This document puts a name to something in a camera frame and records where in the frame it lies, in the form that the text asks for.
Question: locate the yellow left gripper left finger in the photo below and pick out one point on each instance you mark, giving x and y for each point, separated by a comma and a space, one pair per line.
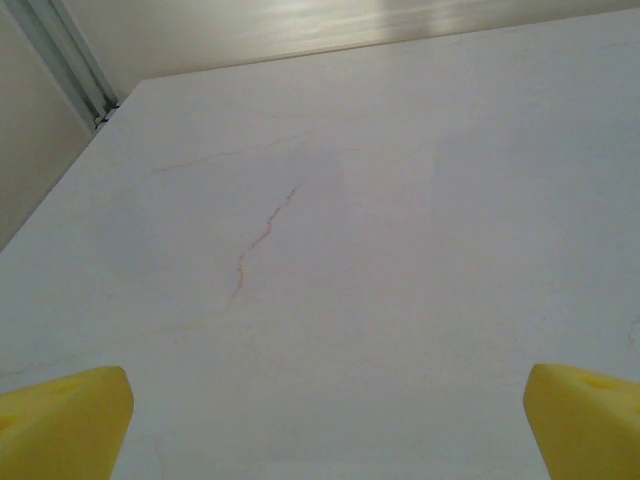
60, 425

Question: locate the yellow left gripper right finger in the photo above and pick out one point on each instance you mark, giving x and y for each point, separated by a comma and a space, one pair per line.
590, 430

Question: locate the aluminium frame post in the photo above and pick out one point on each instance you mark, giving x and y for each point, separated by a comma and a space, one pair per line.
75, 65

